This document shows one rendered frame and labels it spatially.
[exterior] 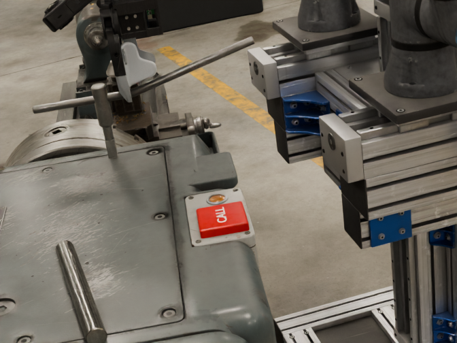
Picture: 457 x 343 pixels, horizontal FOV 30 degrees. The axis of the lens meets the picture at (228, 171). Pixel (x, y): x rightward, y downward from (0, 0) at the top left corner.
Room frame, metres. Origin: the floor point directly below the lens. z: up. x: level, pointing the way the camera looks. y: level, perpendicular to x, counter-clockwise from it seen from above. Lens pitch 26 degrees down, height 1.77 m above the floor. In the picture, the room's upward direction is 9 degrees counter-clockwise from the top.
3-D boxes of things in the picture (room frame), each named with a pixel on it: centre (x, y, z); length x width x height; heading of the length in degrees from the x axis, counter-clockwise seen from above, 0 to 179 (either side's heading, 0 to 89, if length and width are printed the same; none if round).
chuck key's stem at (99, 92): (1.18, 0.17, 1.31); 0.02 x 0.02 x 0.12
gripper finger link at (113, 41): (1.16, 0.13, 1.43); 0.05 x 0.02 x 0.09; 3
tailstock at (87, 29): (2.56, 0.33, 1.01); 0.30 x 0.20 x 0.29; 3
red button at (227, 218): (0.93, 0.02, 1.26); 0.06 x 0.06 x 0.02; 3
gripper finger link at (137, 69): (1.17, 0.11, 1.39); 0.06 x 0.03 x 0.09; 93
